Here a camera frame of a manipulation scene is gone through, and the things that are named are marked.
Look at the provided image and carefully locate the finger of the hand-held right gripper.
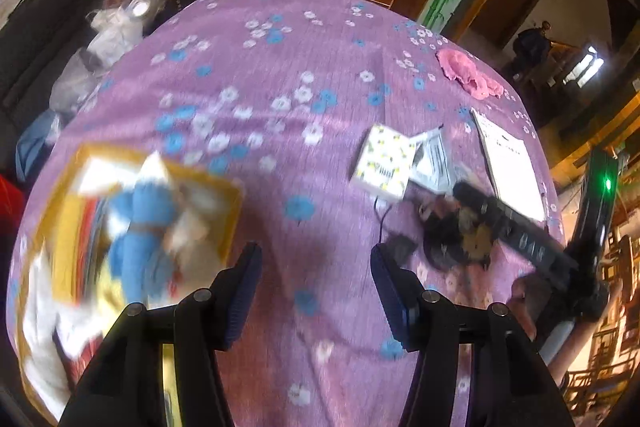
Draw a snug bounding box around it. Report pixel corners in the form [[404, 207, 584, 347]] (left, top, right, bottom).
[[451, 182, 578, 282]]

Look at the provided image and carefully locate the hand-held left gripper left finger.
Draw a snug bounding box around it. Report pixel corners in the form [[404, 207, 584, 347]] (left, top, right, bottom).
[[57, 242, 263, 427]]

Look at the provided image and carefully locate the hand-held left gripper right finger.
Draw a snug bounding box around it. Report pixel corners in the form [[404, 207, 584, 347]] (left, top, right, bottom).
[[370, 243, 576, 427]]

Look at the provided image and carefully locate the yellow cardboard box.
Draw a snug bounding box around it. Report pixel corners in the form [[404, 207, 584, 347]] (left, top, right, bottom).
[[17, 144, 243, 427]]

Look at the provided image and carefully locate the blue plush toy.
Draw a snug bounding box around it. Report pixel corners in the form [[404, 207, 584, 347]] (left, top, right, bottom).
[[107, 179, 186, 303]]

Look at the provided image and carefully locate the white package red print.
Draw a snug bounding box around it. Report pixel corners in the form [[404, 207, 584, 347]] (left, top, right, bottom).
[[20, 252, 76, 413]]

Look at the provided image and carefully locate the person's right forearm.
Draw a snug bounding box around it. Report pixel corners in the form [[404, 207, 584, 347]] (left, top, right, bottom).
[[542, 319, 598, 390]]

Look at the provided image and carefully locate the person's right hand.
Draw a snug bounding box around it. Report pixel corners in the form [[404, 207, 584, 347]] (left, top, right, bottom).
[[509, 273, 540, 344]]

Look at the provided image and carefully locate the white paper booklet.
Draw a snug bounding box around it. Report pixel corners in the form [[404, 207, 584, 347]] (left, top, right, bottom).
[[470, 107, 548, 223]]

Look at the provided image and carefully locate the clear plastic packet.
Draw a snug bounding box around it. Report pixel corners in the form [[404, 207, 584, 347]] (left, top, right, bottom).
[[410, 126, 457, 195]]

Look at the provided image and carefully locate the wooden chair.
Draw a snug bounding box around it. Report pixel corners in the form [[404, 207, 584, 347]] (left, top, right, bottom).
[[565, 187, 640, 413]]

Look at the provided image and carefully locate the small white yellow-dotted box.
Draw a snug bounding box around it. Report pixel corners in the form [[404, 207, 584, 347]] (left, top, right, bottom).
[[349, 125, 417, 201]]

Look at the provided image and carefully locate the pink cloth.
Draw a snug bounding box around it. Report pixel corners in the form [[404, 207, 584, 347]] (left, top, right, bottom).
[[436, 48, 505, 100]]

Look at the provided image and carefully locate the purple floral blanket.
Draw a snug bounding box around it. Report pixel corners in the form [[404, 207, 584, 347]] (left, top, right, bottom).
[[7, 0, 568, 427]]

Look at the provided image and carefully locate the red cloth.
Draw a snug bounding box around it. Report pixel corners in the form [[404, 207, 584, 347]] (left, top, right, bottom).
[[0, 174, 26, 229]]

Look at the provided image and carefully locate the blue cloth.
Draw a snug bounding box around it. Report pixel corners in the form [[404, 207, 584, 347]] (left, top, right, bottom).
[[16, 109, 62, 168]]

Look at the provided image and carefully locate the clear plastic bag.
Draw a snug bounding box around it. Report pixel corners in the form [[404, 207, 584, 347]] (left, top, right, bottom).
[[49, 52, 103, 114]]

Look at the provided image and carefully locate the white plastic bag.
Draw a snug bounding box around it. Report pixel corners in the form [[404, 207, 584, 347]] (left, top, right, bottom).
[[85, 0, 166, 68]]

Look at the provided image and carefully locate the black bag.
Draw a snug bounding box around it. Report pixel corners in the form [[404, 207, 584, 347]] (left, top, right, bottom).
[[0, 0, 126, 108]]

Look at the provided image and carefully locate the black cable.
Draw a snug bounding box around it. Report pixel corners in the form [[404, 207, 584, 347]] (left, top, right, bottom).
[[374, 196, 401, 250]]

